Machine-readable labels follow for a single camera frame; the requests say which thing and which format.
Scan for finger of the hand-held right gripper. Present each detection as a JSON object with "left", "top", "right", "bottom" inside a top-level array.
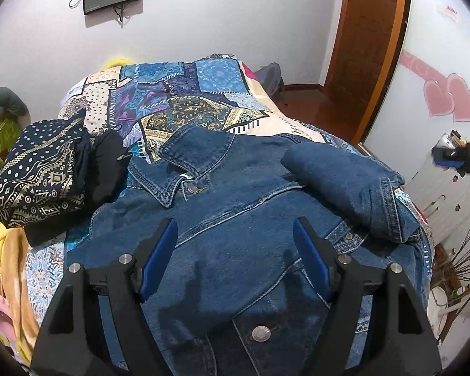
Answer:
[{"left": 432, "top": 146, "right": 460, "bottom": 167}]

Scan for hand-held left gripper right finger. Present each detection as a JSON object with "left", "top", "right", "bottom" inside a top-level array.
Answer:
[{"left": 293, "top": 216, "right": 443, "bottom": 376}]

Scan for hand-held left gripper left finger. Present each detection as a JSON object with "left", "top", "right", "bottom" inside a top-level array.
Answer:
[{"left": 30, "top": 218, "right": 180, "bottom": 376}]

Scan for blue denim jacket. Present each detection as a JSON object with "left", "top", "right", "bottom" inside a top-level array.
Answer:
[{"left": 65, "top": 125, "right": 433, "bottom": 376}]

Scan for white cabinet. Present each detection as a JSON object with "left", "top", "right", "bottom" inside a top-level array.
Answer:
[{"left": 409, "top": 133, "right": 470, "bottom": 243}]

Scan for black garment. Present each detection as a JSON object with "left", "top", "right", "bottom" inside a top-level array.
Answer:
[{"left": 25, "top": 130, "right": 132, "bottom": 245}]

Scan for dried branches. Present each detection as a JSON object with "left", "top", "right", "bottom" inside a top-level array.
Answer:
[{"left": 435, "top": 215, "right": 470, "bottom": 322}]

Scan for wooden door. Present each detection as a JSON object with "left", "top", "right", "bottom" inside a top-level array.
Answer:
[{"left": 323, "top": 0, "right": 412, "bottom": 145}]

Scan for folded navy patterned cloth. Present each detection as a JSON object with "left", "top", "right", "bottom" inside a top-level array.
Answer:
[{"left": 0, "top": 110, "right": 92, "bottom": 230}]

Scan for yellow fleece blanket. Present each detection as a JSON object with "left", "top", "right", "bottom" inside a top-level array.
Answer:
[{"left": 0, "top": 225, "right": 40, "bottom": 361}]

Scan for patchwork printed bedspread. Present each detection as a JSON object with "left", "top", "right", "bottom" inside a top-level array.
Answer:
[{"left": 23, "top": 53, "right": 435, "bottom": 376}]

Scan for yellow pillow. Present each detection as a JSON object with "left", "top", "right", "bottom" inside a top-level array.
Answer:
[{"left": 102, "top": 57, "right": 136, "bottom": 69}]

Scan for green patterned cloth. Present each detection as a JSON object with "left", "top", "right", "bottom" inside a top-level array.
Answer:
[{"left": 0, "top": 117, "right": 22, "bottom": 185}]

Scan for grey garment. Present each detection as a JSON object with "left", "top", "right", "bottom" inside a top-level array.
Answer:
[{"left": 0, "top": 86, "right": 30, "bottom": 120}]

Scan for pink heart wall stickers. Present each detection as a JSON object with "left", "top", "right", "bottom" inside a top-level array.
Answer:
[{"left": 399, "top": 49, "right": 470, "bottom": 126}]

